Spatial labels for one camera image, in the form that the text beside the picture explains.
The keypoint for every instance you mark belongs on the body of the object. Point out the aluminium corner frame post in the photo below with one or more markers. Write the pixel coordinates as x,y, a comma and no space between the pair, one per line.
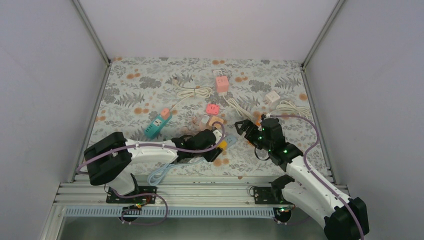
324,30

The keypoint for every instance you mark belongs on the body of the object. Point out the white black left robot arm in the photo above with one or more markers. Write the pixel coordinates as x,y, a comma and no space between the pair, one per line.
107,161

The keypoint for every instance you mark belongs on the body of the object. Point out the orange power strip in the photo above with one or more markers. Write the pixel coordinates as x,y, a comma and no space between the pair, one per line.
256,122

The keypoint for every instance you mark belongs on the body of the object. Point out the white power strip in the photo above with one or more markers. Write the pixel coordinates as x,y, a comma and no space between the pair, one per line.
217,73

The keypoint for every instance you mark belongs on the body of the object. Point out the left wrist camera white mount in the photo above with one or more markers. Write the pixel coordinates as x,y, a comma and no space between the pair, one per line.
218,136

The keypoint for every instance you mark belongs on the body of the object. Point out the yellow cube socket adapter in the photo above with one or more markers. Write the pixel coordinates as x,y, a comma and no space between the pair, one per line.
223,145

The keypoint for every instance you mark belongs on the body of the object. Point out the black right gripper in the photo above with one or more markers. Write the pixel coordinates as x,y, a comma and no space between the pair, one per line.
247,123

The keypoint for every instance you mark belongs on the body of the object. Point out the blue power strip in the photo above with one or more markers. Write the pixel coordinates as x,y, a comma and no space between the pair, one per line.
230,140

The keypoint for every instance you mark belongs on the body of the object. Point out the salmon plug on teal strip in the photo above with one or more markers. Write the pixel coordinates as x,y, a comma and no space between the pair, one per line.
165,114

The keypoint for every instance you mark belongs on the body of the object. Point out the pink cube socket adapter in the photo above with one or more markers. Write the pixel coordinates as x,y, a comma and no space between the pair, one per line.
222,84

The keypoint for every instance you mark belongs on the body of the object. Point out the teal power strip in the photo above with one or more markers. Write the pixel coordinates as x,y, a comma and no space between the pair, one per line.
155,127

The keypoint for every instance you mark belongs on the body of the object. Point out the floral patterned table mat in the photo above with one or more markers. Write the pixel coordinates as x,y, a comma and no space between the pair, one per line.
139,88

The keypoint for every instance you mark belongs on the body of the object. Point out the left aluminium corner post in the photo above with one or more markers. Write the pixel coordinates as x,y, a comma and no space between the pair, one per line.
91,30

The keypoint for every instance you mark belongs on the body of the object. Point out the white small charger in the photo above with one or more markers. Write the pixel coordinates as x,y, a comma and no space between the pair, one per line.
205,119

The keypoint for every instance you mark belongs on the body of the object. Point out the beige cube socket adapter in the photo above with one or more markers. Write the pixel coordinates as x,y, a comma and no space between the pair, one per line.
215,122

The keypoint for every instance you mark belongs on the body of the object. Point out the white cube socket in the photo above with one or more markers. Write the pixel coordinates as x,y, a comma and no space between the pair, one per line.
271,98

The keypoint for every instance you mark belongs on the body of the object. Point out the aluminium rail base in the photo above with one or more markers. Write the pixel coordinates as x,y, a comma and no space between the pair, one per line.
177,196

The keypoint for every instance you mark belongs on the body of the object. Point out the round pink power socket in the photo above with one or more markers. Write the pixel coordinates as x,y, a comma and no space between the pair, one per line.
202,126

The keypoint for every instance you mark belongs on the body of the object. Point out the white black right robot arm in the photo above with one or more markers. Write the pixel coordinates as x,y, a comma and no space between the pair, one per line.
341,216

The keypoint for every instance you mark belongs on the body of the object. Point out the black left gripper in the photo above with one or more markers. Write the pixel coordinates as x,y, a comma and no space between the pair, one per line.
213,156

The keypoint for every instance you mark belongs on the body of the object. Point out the pink plug adapter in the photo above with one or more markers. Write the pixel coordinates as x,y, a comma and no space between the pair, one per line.
212,109

